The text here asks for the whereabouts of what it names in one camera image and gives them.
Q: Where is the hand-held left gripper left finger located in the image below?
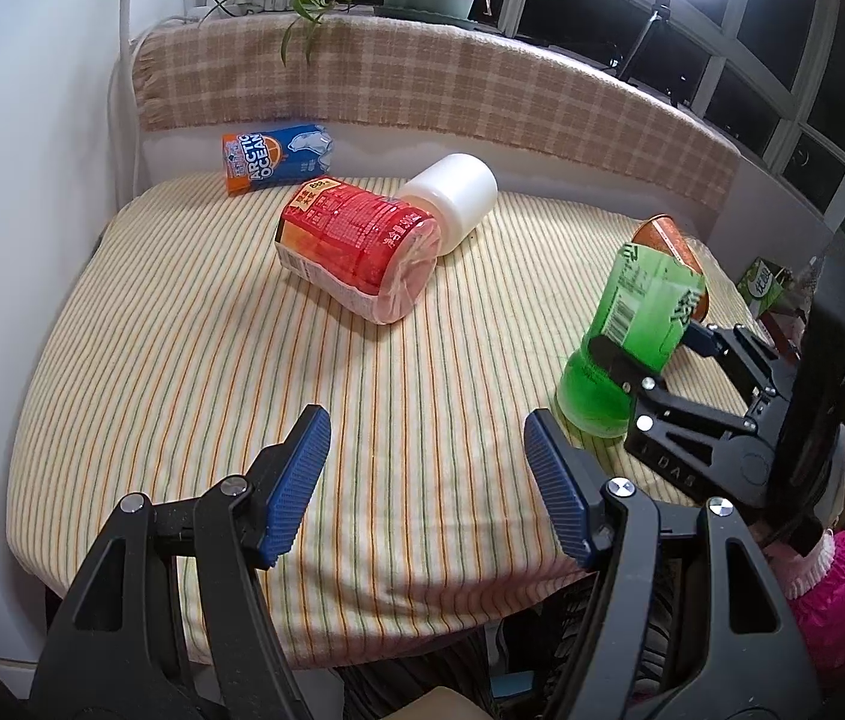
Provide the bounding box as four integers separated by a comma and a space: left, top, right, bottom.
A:
28, 403, 334, 720

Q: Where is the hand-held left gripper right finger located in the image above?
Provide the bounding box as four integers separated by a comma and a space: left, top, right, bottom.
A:
523, 409, 823, 720

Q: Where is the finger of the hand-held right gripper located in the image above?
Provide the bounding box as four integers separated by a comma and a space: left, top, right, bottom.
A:
588, 334, 760, 442
684, 322, 796, 410

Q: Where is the green plastic bottle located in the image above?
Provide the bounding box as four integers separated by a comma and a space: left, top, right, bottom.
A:
556, 242, 707, 437

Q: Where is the orange paper cup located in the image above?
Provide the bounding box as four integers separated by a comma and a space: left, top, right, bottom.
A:
631, 215, 713, 320

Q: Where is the green carton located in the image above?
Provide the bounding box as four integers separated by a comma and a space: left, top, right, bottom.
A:
738, 258, 790, 317

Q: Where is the striped table cloth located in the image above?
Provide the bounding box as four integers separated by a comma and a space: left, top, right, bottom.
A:
5, 172, 752, 673

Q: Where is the red bottle, white cap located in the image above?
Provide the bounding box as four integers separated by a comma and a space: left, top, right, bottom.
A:
275, 177, 443, 326

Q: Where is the blue and orange drink pack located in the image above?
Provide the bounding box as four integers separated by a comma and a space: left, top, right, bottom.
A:
222, 120, 338, 199

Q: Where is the black tripod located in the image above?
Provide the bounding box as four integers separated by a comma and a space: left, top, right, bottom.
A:
616, 0, 676, 85

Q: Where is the plaid blanket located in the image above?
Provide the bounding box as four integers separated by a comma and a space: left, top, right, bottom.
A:
130, 11, 743, 242

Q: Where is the white cable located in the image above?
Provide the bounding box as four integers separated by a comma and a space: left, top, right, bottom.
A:
103, 0, 148, 212

